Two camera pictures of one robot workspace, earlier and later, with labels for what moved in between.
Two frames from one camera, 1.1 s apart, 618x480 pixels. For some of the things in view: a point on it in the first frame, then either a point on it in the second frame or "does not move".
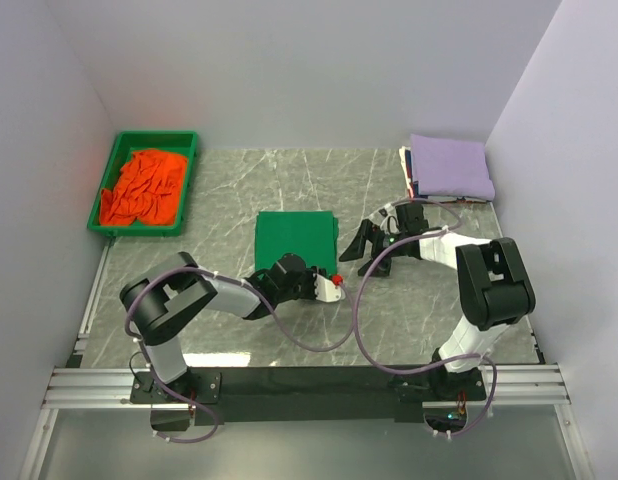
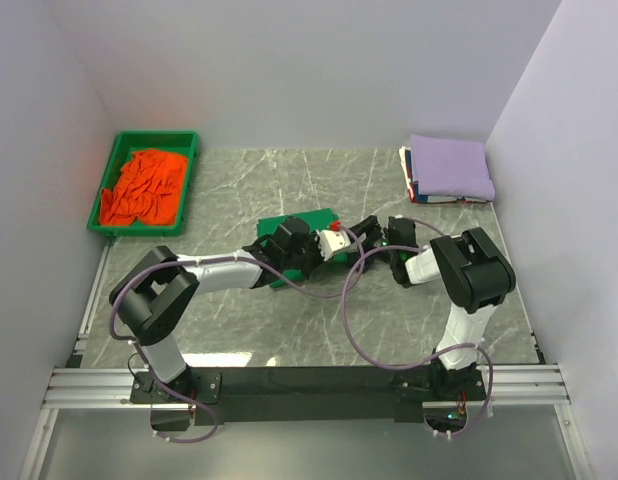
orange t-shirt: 150,189 does not move
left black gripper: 309,271 to 314,242
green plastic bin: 183,142 does not move
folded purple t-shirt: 451,168 does not move
